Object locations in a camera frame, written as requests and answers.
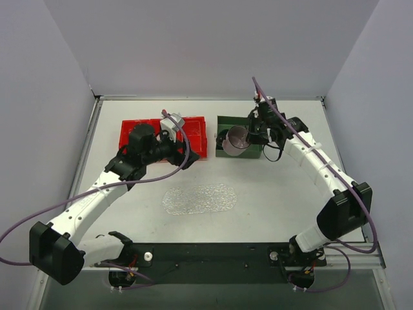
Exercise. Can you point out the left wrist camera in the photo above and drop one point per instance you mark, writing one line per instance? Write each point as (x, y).
(172, 125)

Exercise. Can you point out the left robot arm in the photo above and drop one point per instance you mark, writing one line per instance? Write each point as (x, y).
(57, 248)

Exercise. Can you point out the red compartment bin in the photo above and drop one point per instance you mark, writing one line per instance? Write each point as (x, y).
(194, 127)

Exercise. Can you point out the aluminium table frame rail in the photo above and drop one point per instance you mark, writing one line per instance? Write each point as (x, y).
(337, 256)

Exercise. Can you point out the dark green mug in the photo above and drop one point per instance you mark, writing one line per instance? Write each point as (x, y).
(220, 138)

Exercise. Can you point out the mauve mug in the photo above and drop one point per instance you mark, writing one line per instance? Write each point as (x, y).
(235, 141)

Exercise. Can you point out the green plastic bin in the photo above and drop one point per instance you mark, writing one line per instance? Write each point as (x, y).
(226, 122)

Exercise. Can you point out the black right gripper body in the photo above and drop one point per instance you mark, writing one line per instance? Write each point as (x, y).
(255, 130)

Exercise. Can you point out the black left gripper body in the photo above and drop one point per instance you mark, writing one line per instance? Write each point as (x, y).
(175, 152)

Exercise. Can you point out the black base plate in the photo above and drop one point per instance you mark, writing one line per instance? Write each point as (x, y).
(210, 263)

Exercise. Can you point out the clear textured oval tray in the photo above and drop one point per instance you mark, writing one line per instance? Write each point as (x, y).
(199, 199)

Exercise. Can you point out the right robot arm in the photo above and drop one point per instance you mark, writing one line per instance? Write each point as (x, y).
(347, 202)

